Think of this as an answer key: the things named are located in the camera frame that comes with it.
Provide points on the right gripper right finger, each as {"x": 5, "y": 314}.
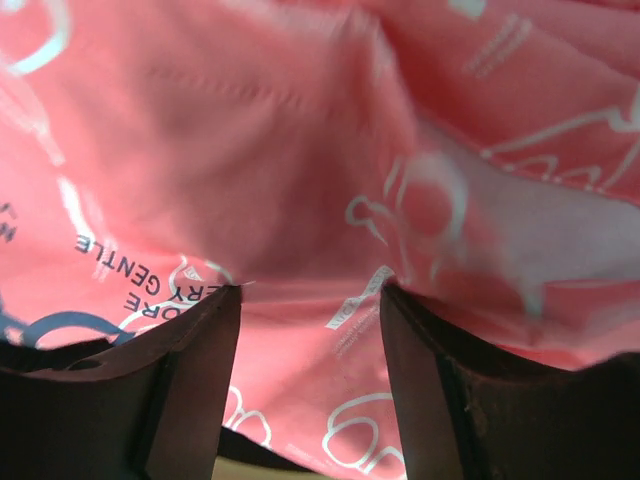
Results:
{"x": 467, "y": 409}

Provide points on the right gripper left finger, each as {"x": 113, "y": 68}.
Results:
{"x": 150, "y": 408}

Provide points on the yellow suitcase black lining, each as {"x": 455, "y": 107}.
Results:
{"x": 239, "y": 458}

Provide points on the pink patterned shirt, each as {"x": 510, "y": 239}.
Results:
{"x": 484, "y": 153}

